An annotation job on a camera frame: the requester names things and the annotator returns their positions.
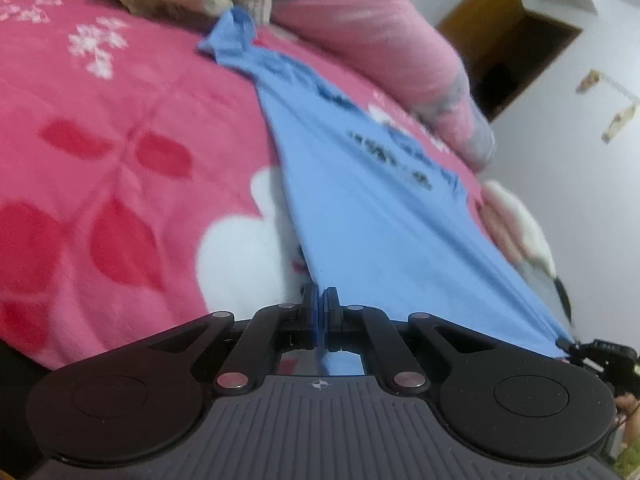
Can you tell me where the long torn tape scrap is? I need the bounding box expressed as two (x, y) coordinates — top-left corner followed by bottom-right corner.
(601, 102), (640, 145)

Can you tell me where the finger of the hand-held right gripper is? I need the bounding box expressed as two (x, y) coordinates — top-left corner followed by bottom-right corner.
(556, 337), (598, 368)

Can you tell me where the wooden door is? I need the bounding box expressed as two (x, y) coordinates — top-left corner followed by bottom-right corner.
(437, 0), (531, 63)

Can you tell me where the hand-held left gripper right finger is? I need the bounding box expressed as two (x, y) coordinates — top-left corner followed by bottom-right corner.
(325, 287), (496, 395)

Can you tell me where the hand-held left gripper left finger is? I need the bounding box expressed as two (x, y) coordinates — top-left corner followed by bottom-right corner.
(149, 285), (319, 395)

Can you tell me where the pink floral bed sheet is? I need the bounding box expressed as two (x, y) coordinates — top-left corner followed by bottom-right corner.
(0, 0), (506, 373)

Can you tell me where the blue t-shirt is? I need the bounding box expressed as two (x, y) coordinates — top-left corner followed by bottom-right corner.
(197, 7), (573, 376)

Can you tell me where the pink grey quilt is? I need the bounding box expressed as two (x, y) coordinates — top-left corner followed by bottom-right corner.
(260, 0), (498, 171)

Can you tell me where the person's right hand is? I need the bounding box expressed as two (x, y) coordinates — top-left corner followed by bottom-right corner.
(616, 394), (640, 428)

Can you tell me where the green floor mat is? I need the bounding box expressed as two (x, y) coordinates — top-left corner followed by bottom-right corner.
(617, 440), (640, 480)

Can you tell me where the black curved object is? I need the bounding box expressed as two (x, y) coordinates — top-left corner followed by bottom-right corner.
(551, 276), (574, 322)

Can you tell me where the white fluffy folded cloth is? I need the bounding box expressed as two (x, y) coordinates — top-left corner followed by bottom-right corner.
(482, 180), (558, 281)

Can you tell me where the small torn tape scrap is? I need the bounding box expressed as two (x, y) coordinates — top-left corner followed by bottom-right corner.
(575, 69), (602, 95)

